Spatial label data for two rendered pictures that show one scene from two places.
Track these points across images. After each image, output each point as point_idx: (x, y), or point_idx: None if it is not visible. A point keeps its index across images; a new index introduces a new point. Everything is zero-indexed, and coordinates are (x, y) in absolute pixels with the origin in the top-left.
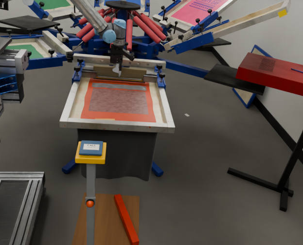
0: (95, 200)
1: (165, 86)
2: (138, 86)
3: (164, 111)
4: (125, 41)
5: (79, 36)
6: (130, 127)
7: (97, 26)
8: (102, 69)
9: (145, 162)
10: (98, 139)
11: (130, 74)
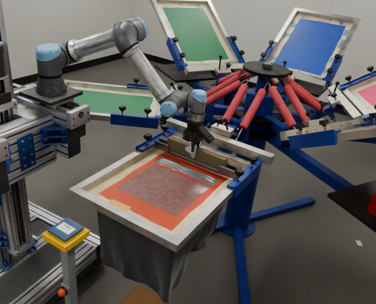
0: (68, 291)
1: (235, 188)
2: (209, 177)
3: (192, 219)
4: (258, 114)
5: None
6: (130, 224)
7: (155, 95)
8: (176, 145)
9: (162, 275)
10: (113, 224)
11: (205, 158)
